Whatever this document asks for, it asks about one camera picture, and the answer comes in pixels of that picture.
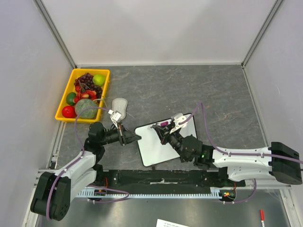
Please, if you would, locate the red apple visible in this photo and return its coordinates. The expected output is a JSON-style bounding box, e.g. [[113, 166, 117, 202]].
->
[[62, 105, 77, 118]]

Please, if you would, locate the dark green lime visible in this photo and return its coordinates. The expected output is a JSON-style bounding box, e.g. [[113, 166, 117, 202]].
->
[[66, 92, 76, 106]]

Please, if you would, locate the aluminium left corner post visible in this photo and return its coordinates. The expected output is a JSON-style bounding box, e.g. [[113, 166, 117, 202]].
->
[[33, 0, 77, 69]]

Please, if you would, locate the light green apple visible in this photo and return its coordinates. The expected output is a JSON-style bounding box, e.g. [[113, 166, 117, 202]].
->
[[92, 74, 106, 87]]

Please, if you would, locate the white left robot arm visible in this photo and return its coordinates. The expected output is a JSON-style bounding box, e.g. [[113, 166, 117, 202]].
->
[[30, 122, 141, 221]]

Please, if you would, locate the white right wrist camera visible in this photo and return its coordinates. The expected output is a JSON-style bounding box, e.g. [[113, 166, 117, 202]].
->
[[169, 113, 189, 134]]

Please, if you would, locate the small black framed whiteboard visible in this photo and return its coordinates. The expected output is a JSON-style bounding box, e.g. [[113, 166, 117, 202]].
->
[[134, 113, 199, 170]]

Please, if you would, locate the aluminium right corner post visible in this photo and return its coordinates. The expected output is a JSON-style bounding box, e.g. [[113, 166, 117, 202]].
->
[[241, 0, 284, 69]]

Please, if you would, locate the red capped marker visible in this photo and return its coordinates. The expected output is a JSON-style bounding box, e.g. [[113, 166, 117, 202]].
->
[[260, 210, 265, 227]]

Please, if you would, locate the green netted melon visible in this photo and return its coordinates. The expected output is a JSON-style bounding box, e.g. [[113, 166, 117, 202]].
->
[[74, 99, 98, 119]]

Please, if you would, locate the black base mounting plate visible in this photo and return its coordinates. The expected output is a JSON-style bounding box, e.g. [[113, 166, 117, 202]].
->
[[93, 170, 235, 191]]

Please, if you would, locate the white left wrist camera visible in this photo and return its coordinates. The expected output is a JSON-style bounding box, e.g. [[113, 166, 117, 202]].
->
[[108, 110, 122, 129]]

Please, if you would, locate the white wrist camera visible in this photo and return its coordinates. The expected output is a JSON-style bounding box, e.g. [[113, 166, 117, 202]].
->
[[108, 110, 122, 129], [169, 113, 189, 134]]

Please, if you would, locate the yellow plastic fruit tray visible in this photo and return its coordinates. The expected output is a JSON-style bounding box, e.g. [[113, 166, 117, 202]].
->
[[55, 69, 110, 122]]

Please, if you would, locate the aluminium corner post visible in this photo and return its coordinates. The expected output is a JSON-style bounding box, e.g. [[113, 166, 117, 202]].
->
[[33, 0, 77, 69], [241, 0, 284, 69]]

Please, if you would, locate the white paper sheet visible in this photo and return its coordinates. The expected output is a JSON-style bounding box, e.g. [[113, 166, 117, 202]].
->
[[156, 219, 188, 227]]

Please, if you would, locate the grey whiteboard eraser sponge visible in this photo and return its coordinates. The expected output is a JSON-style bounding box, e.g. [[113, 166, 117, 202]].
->
[[112, 98, 128, 120]]

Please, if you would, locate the purple grape bunch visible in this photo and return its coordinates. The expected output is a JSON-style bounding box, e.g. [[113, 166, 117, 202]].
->
[[74, 72, 103, 94]]

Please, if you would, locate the white toothed cable duct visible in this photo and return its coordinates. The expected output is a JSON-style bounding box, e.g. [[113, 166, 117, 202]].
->
[[76, 185, 222, 199]]

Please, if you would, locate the white marker with magenta cap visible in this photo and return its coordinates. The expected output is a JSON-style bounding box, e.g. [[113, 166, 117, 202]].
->
[[151, 121, 169, 128]]

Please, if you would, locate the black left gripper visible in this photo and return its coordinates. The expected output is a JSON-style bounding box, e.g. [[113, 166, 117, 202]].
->
[[99, 122, 141, 146]]

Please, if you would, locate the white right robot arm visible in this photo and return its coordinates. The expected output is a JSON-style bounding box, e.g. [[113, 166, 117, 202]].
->
[[151, 123, 303, 186]]

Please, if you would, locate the red strawberries cluster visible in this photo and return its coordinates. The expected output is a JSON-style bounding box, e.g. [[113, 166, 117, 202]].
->
[[73, 86, 97, 104]]

